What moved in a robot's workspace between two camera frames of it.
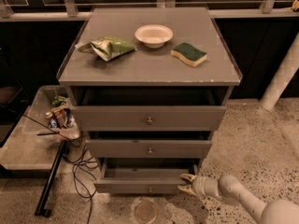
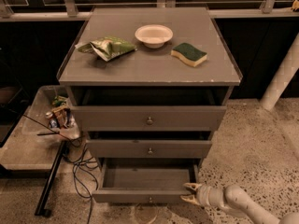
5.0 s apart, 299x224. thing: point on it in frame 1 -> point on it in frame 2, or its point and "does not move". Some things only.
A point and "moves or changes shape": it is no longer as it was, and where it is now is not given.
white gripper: x=199 y=184 -> x=203 y=194
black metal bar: x=40 y=209 does not move
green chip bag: x=106 y=48 does not move
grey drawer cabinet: x=147 y=88 does not move
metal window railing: x=66 y=7 does not move
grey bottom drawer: x=144 y=175 moves or changes shape
